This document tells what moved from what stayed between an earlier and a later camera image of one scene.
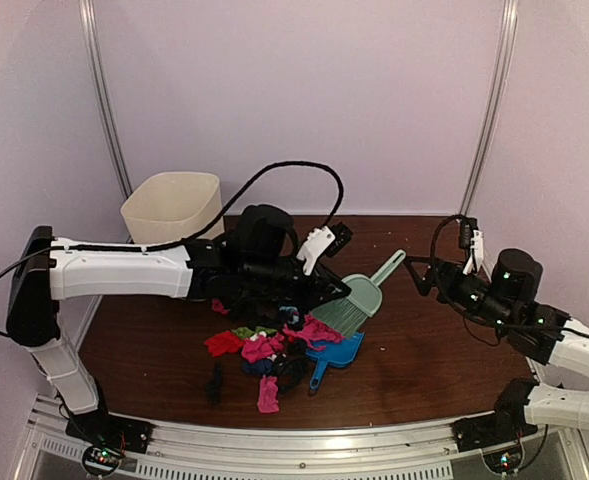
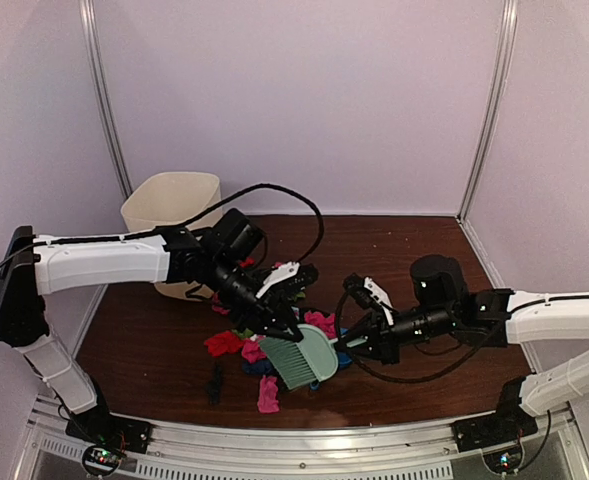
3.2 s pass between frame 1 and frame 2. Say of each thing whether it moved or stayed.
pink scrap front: stayed
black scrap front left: stayed
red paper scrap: stayed
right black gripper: moved
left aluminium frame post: stayed
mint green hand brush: moved
